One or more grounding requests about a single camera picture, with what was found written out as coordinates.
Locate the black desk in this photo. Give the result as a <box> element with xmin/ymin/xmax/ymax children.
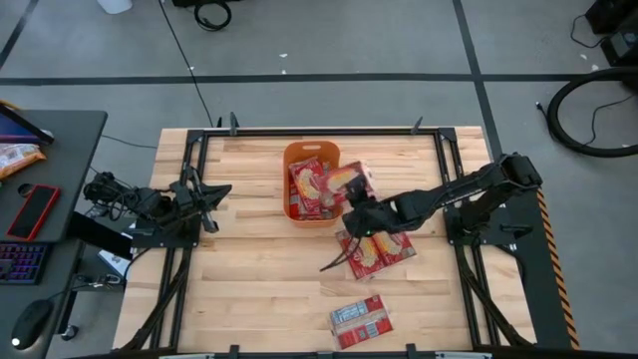
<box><xmin>0</xmin><ymin>109</ymin><xmax>109</xmax><ymax>359</ymax></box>

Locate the orange snack bag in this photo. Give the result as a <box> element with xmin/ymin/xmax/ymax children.
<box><xmin>0</xmin><ymin>143</ymin><xmax>48</xmax><ymax>180</ymax></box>

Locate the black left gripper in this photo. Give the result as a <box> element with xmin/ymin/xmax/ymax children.
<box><xmin>168</xmin><ymin>167</ymin><xmax>233</xmax><ymax>234</ymax></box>

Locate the black equipment case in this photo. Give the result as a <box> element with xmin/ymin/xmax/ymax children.
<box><xmin>583</xmin><ymin>0</ymin><xmax>638</xmax><ymax>69</ymax></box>

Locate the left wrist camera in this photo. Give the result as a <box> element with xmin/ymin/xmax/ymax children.
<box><xmin>171</xmin><ymin>179</ymin><xmax>193</xmax><ymax>208</ymax></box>

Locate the key bunch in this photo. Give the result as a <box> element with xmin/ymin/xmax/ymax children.
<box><xmin>74</xmin><ymin>272</ymin><xmax>124</xmax><ymax>293</ymax></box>

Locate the black right arm cable loop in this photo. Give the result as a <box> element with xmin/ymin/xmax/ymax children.
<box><xmin>318</xmin><ymin>233</ymin><xmax>363</xmax><ymax>274</ymax></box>

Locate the black aluminium table frame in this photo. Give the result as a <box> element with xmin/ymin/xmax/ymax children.
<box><xmin>113</xmin><ymin>113</ymin><xmax>539</xmax><ymax>359</ymax></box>

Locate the long black floor cable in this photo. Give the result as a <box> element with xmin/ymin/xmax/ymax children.
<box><xmin>158</xmin><ymin>0</ymin><xmax>215</xmax><ymax>129</ymax></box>

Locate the coiled black cable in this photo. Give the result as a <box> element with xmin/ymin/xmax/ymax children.
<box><xmin>192</xmin><ymin>0</ymin><xmax>233</xmax><ymax>32</ymax></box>

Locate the white paper sheet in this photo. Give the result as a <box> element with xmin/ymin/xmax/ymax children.
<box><xmin>97</xmin><ymin>248</ymin><xmax>132</xmax><ymax>278</ymax></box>

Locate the phone in red case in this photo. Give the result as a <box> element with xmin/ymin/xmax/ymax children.
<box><xmin>5</xmin><ymin>183</ymin><xmax>62</xmax><ymax>242</ymax></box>

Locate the black hose ring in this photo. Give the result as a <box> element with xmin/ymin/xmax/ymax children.
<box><xmin>546</xmin><ymin>66</ymin><xmax>638</xmax><ymax>160</ymax></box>

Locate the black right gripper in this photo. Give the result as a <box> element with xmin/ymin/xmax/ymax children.
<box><xmin>341</xmin><ymin>175</ymin><xmax>400</xmax><ymax>239</ymax></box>

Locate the white bucket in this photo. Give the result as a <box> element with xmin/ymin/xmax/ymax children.
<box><xmin>97</xmin><ymin>0</ymin><xmax>134</xmax><ymax>15</ymax></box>

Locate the laptop screen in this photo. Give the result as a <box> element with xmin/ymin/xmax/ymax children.
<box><xmin>0</xmin><ymin>102</ymin><xmax>55</xmax><ymax>146</ymax></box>

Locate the orange plastic basket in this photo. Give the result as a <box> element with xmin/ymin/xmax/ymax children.
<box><xmin>281</xmin><ymin>140</ymin><xmax>345</xmax><ymax>229</ymax></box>

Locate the black left arm cable bundle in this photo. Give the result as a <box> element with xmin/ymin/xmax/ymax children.
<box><xmin>82</xmin><ymin>171</ymin><xmax>136</xmax><ymax>218</ymax></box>

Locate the black hazard-striped base plate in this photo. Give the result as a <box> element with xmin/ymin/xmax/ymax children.
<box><xmin>490</xmin><ymin>173</ymin><xmax>582</xmax><ymax>351</ymax></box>

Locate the black computer mouse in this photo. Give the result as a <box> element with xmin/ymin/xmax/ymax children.
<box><xmin>10</xmin><ymin>298</ymin><xmax>55</xmax><ymax>350</ymax></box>

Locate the backlit black keyboard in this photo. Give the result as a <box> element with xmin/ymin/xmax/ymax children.
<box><xmin>0</xmin><ymin>242</ymin><xmax>51</xmax><ymax>286</ymax></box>

